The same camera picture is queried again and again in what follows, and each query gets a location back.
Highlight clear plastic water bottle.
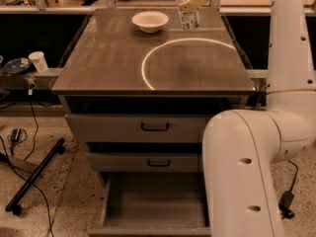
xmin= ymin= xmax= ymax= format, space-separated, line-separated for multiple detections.
xmin=176 ymin=0 xmax=199 ymax=31

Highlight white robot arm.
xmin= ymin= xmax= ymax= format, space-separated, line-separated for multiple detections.
xmin=178 ymin=0 xmax=316 ymax=237

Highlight grey drawer cabinet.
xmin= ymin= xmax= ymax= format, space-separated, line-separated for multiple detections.
xmin=51 ymin=7 xmax=257 ymax=237

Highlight open bottom drawer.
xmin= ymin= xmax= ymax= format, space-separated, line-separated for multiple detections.
xmin=88 ymin=172 xmax=211 ymax=237

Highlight white paper bowl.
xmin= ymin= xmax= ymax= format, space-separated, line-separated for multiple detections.
xmin=132 ymin=11 xmax=169 ymax=34

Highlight white paper cup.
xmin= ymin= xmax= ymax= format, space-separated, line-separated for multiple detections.
xmin=29 ymin=51 xmax=48 ymax=72

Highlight dark blue bowl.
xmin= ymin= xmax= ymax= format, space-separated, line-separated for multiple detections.
xmin=3 ymin=57 xmax=32 ymax=75

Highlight black power adapter right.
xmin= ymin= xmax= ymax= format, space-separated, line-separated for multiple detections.
xmin=278 ymin=191 xmax=294 ymax=219

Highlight black power adapter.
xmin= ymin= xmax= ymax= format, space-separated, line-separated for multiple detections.
xmin=9 ymin=128 xmax=21 ymax=144
xmin=278 ymin=191 xmax=294 ymax=219

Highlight black power adapter left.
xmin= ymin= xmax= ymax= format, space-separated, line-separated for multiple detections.
xmin=9 ymin=128 xmax=21 ymax=144

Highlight top drawer with black handle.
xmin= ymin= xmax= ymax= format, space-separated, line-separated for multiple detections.
xmin=65 ymin=114 xmax=208 ymax=143

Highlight drawer with black handle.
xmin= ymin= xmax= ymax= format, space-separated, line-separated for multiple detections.
xmin=86 ymin=153 xmax=202 ymax=173
xmin=65 ymin=114 xmax=208 ymax=143

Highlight middle drawer with black handle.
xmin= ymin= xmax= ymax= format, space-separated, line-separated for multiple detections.
xmin=86 ymin=153 xmax=202 ymax=173

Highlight black cable left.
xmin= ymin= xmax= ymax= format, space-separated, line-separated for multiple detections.
xmin=0 ymin=88 xmax=55 ymax=237

